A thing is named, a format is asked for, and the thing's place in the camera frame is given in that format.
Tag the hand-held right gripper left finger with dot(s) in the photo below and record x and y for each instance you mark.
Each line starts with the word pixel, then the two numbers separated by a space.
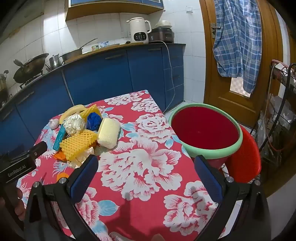
pixel 84 176

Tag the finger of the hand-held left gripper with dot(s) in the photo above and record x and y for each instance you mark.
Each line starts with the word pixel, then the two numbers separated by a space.
pixel 38 149

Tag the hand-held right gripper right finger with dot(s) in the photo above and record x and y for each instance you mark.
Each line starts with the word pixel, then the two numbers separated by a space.
pixel 208 178

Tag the white plastic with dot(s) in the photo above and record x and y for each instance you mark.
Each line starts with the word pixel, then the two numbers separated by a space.
pixel 79 158

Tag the orange bottle cap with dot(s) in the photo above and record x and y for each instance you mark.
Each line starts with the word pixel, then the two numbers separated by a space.
pixel 62 177

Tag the teal packet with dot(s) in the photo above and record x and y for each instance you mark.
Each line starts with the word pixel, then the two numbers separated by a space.
pixel 59 138

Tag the large yellow foam fruit net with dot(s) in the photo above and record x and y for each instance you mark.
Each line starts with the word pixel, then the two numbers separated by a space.
pixel 74 143

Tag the red bucket with green rim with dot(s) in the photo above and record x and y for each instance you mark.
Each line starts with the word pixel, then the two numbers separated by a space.
pixel 203 129

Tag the cream sponge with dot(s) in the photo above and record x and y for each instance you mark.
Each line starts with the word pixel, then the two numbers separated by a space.
pixel 108 133

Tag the small yellow foam fruit net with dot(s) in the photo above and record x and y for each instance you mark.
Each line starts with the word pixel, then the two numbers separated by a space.
pixel 91 110

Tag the person's left hand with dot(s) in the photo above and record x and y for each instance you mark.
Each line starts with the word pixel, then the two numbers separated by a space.
pixel 21 209

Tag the garlic bulb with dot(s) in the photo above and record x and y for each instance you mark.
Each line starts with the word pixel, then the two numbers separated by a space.
pixel 54 124

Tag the red plastic chair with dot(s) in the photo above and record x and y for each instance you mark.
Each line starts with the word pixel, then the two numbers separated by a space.
pixel 247 157

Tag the yellow banana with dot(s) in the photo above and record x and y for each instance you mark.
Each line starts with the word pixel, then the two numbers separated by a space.
pixel 71 110

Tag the red floral tablecloth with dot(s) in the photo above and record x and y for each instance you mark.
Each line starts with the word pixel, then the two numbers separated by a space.
pixel 143 162

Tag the black gas stove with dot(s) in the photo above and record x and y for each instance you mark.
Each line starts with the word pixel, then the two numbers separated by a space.
pixel 30 81

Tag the steel stock pot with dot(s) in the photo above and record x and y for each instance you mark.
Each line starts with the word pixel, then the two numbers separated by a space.
pixel 2 88

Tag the wooden door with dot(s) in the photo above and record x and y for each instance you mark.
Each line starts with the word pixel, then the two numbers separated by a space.
pixel 231 104

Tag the black wok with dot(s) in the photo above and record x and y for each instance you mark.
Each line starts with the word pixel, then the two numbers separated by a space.
pixel 29 68

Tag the steel kettle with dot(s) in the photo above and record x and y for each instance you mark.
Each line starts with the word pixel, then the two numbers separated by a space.
pixel 54 62

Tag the blue kitchen base cabinets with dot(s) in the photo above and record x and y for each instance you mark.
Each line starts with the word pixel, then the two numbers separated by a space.
pixel 99 76

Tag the small tin can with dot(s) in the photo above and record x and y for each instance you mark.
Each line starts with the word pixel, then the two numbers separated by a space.
pixel 95 47

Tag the white blue packet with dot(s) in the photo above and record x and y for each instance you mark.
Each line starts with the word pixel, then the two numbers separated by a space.
pixel 104 44

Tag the blue plaid shirt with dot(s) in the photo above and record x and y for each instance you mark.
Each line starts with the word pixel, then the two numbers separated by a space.
pixel 238 41

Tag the dark rice cooker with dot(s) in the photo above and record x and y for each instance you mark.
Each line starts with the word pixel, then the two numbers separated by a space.
pixel 161 36

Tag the white electric kettle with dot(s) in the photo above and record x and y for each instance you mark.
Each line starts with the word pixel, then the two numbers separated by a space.
pixel 137 30

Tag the white plastic cover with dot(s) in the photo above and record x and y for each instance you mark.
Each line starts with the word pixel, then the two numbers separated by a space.
pixel 163 24

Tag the white wall socket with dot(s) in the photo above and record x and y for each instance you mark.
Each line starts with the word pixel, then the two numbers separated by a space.
pixel 124 34

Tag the blue wall cabinet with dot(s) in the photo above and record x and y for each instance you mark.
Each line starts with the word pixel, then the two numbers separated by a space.
pixel 111 9

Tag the white light switch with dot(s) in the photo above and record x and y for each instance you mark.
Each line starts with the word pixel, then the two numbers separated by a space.
pixel 189 9

